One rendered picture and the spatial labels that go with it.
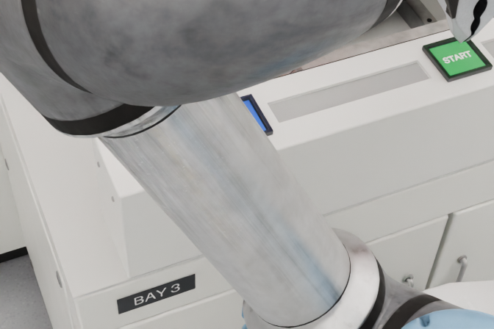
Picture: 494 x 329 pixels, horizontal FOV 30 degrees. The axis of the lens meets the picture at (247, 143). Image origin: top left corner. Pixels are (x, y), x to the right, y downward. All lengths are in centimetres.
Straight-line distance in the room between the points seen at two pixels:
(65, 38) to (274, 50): 9
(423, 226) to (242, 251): 58
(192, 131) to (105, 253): 48
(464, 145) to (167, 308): 38
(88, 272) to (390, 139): 35
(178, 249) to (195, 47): 60
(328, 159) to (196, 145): 43
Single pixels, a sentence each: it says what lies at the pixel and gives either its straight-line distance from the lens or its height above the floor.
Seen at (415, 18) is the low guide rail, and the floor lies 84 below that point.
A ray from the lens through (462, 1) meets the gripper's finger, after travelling 95.
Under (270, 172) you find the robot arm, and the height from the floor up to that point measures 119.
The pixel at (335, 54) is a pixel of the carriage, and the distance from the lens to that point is 113.
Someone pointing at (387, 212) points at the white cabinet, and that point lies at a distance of 110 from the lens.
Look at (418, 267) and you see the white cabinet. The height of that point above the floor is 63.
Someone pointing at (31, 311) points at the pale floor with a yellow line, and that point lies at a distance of 195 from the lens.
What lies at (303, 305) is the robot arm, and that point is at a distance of 68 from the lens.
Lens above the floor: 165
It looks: 49 degrees down
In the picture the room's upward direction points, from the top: 3 degrees clockwise
